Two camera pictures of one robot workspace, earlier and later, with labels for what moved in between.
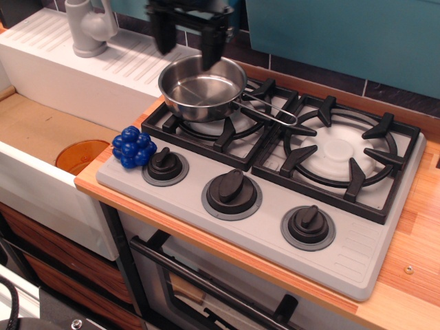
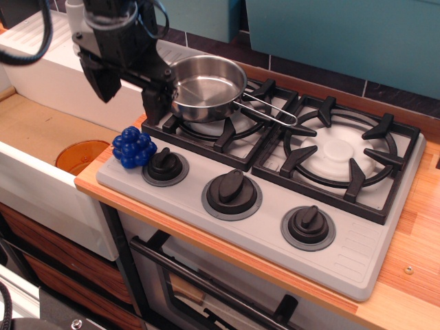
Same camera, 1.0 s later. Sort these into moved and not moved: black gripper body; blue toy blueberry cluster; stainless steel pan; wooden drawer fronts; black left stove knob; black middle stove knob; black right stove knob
Moved: black gripper body
Not moved: blue toy blueberry cluster; black right stove knob; wooden drawer fronts; stainless steel pan; black left stove knob; black middle stove knob
